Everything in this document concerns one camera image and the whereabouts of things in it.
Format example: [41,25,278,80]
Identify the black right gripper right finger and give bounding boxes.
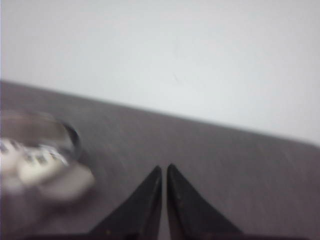
[166,164,242,235]

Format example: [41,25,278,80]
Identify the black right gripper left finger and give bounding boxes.
[89,166,162,235]

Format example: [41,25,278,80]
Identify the stainless steel steamer pot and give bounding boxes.
[0,110,95,203]

